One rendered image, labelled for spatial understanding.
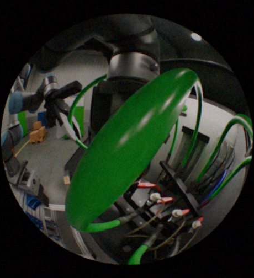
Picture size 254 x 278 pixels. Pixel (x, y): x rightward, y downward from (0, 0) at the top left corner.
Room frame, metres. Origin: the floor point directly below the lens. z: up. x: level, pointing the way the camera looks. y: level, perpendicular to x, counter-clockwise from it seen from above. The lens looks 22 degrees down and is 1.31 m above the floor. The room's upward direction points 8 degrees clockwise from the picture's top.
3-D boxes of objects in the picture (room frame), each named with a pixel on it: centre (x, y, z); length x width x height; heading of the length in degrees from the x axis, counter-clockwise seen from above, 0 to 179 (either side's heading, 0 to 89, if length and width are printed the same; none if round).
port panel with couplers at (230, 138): (0.13, -0.40, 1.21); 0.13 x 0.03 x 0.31; 39
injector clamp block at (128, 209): (0.06, -0.12, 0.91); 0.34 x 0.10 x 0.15; 39
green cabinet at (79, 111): (2.80, 2.43, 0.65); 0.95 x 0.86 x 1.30; 129
